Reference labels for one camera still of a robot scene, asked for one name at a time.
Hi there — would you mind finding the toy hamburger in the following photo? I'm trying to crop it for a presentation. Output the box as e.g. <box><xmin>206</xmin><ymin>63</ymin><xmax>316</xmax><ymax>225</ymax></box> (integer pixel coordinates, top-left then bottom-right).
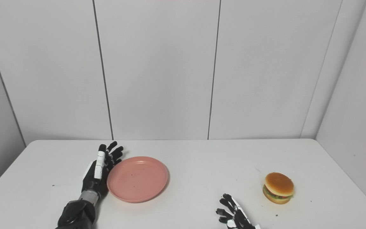
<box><xmin>263</xmin><ymin>172</ymin><xmax>295</xmax><ymax>205</ymax></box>

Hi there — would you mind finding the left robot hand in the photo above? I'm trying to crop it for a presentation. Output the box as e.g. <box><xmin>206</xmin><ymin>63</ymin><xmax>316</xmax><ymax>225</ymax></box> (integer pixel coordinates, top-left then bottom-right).
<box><xmin>81</xmin><ymin>141</ymin><xmax>124</xmax><ymax>200</ymax></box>

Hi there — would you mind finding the pink plate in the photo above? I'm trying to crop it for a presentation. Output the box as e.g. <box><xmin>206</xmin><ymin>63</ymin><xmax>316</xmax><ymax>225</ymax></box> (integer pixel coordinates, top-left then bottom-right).
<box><xmin>107</xmin><ymin>156</ymin><xmax>169</xmax><ymax>203</ymax></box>

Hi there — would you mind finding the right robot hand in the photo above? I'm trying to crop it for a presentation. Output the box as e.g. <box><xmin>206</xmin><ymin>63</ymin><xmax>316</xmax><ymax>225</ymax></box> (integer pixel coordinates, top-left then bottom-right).
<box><xmin>215</xmin><ymin>193</ymin><xmax>261</xmax><ymax>229</ymax></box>

